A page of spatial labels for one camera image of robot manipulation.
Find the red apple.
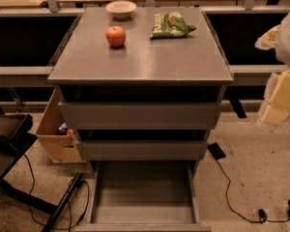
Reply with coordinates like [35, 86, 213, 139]
[105, 26, 126, 47]

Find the grey drawer cabinet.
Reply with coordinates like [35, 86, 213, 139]
[47, 6, 234, 179]

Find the grey drawer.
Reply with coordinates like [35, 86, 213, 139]
[58, 101, 221, 130]
[76, 140, 207, 160]
[75, 161, 211, 232]

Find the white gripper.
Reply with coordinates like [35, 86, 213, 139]
[254, 25, 290, 127]

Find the black desk with stand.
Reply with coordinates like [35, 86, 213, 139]
[0, 131, 85, 232]

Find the grey top drawer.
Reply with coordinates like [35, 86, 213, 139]
[58, 101, 221, 130]

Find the black floor cable left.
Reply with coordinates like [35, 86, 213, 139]
[22, 153, 91, 231]

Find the black power adapter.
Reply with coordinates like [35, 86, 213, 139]
[208, 143, 226, 160]

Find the cardboard box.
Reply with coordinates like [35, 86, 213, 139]
[36, 91, 82, 163]

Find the white bowl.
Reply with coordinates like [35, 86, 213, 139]
[106, 1, 136, 19]

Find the black power cable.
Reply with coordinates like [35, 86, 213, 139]
[217, 159, 290, 224]

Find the grey middle drawer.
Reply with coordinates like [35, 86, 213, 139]
[76, 140, 207, 160]

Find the grey bottom drawer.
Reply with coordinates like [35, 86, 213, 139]
[75, 161, 211, 232]

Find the green chip bag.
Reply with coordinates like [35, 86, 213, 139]
[151, 12, 196, 39]

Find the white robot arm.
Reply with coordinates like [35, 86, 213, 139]
[255, 12, 290, 131]

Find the brown bag on desk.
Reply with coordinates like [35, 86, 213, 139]
[0, 106, 33, 156]

